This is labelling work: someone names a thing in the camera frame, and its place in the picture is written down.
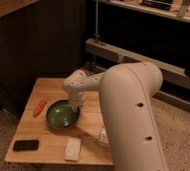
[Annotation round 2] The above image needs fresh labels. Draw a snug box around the wooden side table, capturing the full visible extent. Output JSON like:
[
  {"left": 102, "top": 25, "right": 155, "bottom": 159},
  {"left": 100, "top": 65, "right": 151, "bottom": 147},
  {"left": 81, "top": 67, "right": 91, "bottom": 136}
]
[{"left": 5, "top": 78, "right": 112, "bottom": 166}]

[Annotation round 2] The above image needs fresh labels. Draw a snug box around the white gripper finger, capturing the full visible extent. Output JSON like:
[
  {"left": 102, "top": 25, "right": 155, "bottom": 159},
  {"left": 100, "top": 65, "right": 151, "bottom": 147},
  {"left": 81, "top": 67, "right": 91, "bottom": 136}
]
[{"left": 71, "top": 105, "right": 79, "bottom": 112}]

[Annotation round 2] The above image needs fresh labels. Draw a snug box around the wooden base beam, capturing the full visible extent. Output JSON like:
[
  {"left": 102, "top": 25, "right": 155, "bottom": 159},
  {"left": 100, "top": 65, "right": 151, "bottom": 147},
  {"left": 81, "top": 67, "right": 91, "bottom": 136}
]
[{"left": 85, "top": 38, "right": 190, "bottom": 90}]

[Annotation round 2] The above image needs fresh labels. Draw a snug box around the white sponge block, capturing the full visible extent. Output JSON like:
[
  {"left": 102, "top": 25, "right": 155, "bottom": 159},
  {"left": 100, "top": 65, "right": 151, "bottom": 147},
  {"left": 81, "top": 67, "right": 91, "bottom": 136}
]
[{"left": 65, "top": 137, "right": 81, "bottom": 161}]

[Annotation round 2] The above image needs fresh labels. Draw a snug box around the orange carrot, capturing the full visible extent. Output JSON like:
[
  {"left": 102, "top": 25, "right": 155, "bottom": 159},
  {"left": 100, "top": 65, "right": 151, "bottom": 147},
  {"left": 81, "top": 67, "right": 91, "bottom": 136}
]
[{"left": 33, "top": 99, "right": 47, "bottom": 117}]

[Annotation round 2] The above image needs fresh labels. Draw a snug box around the wooden shelf with items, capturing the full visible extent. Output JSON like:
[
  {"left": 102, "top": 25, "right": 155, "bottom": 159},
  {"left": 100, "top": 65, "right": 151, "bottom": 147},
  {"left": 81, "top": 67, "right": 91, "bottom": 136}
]
[{"left": 100, "top": 0, "right": 190, "bottom": 23}]

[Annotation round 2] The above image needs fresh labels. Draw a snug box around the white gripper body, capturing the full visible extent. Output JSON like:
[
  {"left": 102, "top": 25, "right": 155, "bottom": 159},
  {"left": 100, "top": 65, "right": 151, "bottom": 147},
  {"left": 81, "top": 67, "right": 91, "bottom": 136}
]
[{"left": 68, "top": 92, "right": 84, "bottom": 107}]

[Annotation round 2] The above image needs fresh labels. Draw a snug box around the metal pole stand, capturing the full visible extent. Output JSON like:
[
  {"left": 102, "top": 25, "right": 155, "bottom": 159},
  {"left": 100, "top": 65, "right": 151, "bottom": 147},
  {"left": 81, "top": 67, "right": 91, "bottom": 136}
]
[{"left": 95, "top": 0, "right": 100, "bottom": 42}]

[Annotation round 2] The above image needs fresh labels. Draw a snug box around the green ceramic bowl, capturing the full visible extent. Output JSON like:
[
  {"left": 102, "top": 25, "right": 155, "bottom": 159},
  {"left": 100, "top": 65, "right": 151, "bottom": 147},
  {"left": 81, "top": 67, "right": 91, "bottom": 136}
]
[{"left": 46, "top": 100, "right": 80, "bottom": 129}]

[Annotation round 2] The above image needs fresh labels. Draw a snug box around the small clear bottle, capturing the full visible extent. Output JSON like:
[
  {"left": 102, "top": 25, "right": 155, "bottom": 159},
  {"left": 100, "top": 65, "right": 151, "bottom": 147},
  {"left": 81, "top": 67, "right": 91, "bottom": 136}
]
[{"left": 98, "top": 129, "right": 108, "bottom": 146}]

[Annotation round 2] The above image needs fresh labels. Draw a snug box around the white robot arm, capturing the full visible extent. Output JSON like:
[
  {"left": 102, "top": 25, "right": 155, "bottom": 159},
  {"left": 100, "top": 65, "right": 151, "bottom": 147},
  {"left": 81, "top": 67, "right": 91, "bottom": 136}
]
[{"left": 63, "top": 62, "right": 169, "bottom": 171}]

